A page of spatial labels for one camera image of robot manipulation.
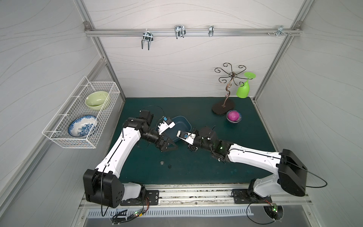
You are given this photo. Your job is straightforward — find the blue plastic storage box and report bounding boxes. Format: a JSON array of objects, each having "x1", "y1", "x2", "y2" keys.
[{"x1": 164, "y1": 115, "x2": 192, "y2": 143}]

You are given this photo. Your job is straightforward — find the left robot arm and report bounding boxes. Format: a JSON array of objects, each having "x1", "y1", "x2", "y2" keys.
[{"x1": 83, "y1": 110, "x2": 177, "y2": 208}]

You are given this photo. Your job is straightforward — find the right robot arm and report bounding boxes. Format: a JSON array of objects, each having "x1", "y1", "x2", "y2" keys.
[{"x1": 177, "y1": 127, "x2": 307, "y2": 198}]

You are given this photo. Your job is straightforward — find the purple ball in bowl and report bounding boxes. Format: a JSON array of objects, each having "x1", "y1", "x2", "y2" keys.
[{"x1": 226, "y1": 110, "x2": 242, "y2": 124}]

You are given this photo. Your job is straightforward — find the green table mat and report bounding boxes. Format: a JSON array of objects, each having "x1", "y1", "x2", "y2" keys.
[{"x1": 112, "y1": 97, "x2": 274, "y2": 184}]

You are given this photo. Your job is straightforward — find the dark metal jewelry stand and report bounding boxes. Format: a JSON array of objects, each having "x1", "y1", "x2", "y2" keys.
[{"x1": 212, "y1": 62, "x2": 247, "y2": 115}]

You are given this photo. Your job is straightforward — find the green plastic goblet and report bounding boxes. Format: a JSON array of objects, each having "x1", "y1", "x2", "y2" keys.
[{"x1": 236, "y1": 72, "x2": 256, "y2": 98}]

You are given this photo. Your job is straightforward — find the green ceramic bowl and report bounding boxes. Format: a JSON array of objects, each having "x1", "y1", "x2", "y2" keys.
[{"x1": 85, "y1": 91, "x2": 111, "y2": 111}]

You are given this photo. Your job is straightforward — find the blue white patterned bowl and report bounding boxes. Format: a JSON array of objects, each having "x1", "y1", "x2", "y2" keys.
[{"x1": 68, "y1": 115, "x2": 98, "y2": 138}]

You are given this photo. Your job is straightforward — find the small metal hook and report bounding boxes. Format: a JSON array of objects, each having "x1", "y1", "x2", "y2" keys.
[{"x1": 209, "y1": 26, "x2": 214, "y2": 37}]

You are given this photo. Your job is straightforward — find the metal double hook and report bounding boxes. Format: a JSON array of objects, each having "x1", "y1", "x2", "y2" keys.
[{"x1": 141, "y1": 31, "x2": 154, "y2": 50}]

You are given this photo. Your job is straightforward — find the metal hook centre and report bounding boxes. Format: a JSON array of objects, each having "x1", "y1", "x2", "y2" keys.
[{"x1": 174, "y1": 25, "x2": 186, "y2": 39}]

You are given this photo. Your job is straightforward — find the metal hook right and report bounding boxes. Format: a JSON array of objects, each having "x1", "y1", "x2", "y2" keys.
[{"x1": 267, "y1": 26, "x2": 292, "y2": 37}]

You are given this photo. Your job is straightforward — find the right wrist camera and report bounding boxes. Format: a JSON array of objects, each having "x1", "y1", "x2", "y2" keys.
[{"x1": 177, "y1": 131, "x2": 196, "y2": 144}]

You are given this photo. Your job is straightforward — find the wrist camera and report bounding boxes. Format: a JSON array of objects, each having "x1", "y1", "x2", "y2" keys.
[
  {"x1": 157, "y1": 116, "x2": 175, "y2": 135},
  {"x1": 177, "y1": 131, "x2": 196, "y2": 144}
]

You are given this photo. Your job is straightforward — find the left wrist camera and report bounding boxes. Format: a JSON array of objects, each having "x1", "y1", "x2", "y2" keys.
[{"x1": 157, "y1": 116, "x2": 175, "y2": 135}]

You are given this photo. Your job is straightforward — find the aluminium front rail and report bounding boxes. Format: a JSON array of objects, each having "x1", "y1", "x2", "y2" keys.
[{"x1": 78, "y1": 184, "x2": 313, "y2": 209}]

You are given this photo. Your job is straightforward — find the aluminium rail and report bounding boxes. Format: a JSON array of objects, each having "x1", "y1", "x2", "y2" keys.
[
  {"x1": 85, "y1": 28, "x2": 303, "y2": 38},
  {"x1": 78, "y1": 184, "x2": 313, "y2": 209}
]

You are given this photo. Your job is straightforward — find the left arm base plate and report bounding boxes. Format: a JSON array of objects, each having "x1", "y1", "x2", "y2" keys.
[{"x1": 120, "y1": 190, "x2": 160, "y2": 206}]

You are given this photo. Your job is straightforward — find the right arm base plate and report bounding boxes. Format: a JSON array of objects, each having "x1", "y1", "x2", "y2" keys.
[{"x1": 231, "y1": 189, "x2": 272, "y2": 204}]

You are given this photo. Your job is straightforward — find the white wire basket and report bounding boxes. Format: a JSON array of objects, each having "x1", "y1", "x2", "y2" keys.
[{"x1": 42, "y1": 77, "x2": 120, "y2": 148}]

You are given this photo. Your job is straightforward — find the aluminium top rail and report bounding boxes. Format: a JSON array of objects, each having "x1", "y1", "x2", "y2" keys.
[{"x1": 85, "y1": 28, "x2": 303, "y2": 38}]

